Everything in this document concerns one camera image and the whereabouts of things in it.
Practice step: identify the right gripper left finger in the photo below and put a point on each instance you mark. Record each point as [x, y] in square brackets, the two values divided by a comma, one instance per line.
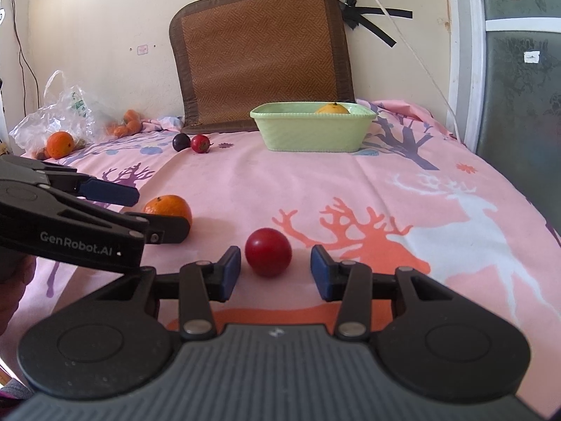
[195, 286]

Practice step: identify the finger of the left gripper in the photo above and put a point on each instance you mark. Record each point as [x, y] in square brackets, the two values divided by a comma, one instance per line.
[161, 229]
[78, 184]

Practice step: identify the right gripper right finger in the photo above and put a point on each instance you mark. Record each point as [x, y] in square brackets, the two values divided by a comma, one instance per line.
[355, 286]

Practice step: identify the orange mandarin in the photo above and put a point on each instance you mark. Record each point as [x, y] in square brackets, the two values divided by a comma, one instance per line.
[169, 205]

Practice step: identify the red tomato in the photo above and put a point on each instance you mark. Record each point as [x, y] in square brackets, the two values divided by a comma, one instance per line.
[268, 252]

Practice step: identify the dark purple plum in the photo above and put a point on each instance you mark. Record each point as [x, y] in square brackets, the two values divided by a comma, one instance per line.
[181, 141]

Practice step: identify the small red fruit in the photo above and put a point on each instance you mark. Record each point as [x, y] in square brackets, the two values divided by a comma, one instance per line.
[200, 143]

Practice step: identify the person's left hand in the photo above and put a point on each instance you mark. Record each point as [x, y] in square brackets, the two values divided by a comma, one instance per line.
[13, 289]

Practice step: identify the orange by plastic bag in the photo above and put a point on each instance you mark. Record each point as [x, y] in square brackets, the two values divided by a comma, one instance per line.
[60, 144]

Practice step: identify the orange stuffed toy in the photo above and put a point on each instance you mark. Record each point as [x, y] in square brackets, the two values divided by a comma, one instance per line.
[131, 124]

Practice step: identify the clear plastic bag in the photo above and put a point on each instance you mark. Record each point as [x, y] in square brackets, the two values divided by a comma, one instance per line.
[67, 108]

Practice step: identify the pink deer bed sheet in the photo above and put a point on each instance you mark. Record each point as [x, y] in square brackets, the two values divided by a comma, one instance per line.
[473, 333]

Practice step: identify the light green plastic basket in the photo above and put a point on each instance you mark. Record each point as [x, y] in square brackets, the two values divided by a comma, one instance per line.
[300, 127]

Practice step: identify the yellow orange in basket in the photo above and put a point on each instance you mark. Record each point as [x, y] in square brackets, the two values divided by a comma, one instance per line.
[333, 108]

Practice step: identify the brown woven seat mat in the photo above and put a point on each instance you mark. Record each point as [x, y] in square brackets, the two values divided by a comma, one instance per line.
[234, 55]

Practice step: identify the white window frame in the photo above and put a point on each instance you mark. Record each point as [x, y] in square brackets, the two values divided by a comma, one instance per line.
[472, 21]

